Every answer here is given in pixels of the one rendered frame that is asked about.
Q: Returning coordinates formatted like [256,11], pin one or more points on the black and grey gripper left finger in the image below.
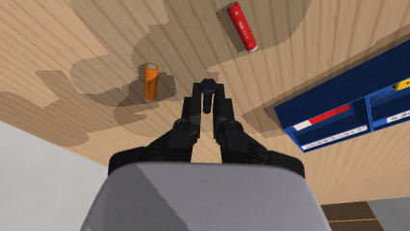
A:
[173,146]

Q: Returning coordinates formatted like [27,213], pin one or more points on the red battery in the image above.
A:
[240,23]

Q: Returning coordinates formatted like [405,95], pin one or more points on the orange aa battery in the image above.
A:
[150,82]

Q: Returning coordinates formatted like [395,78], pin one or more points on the yellow die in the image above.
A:
[401,85]

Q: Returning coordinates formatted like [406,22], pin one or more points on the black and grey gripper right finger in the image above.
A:
[237,147]

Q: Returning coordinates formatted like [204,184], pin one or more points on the blue rack of bins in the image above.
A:
[366,88]

